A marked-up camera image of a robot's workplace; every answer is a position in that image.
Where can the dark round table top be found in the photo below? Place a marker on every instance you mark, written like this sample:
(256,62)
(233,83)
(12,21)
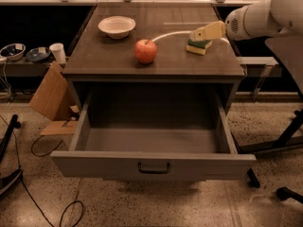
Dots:
(289,51)

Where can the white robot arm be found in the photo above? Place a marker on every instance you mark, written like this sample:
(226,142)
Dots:
(272,18)

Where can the green and yellow sponge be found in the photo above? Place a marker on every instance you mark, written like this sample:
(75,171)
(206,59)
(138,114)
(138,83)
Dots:
(198,47)

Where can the black drawer handle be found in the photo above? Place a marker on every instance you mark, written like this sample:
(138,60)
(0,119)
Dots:
(156,170)

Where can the brown cardboard box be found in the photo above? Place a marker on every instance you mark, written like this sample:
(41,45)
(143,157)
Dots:
(53,99)

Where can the open grey top drawer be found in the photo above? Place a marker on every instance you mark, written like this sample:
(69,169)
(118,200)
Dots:
(122,124)

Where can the white paper bowl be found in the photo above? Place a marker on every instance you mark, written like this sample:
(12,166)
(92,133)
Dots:
(116,27)

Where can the blue bowl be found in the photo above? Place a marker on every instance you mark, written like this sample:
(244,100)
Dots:
(13,52)
(38,54)

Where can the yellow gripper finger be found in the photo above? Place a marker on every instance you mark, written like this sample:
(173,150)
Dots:
(212,31)

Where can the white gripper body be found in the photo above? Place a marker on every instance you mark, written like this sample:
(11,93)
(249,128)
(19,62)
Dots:
(234,25)

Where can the grey drawer cabinet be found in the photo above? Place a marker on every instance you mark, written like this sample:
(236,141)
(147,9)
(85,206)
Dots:
(167,24)

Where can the red apple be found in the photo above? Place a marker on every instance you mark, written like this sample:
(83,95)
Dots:
(145,51)

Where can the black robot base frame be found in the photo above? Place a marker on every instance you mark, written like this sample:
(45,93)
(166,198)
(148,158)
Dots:
(285,140)

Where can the blue bowl far left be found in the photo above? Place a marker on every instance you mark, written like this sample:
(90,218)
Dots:
(13,52)

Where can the grey side shelf right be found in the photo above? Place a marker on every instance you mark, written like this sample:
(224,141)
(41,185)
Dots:
(259,67)

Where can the white paper cup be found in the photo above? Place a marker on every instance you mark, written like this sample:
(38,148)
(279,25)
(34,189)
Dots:
(57,50)

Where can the grey side shelf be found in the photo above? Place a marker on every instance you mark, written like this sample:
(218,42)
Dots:
(259,67)
(24,68)

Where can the grey side shelf left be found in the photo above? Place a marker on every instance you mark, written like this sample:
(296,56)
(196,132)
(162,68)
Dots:
(24,68)

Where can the black stand leg left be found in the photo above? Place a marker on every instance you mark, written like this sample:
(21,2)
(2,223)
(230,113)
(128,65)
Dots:
(7,182)

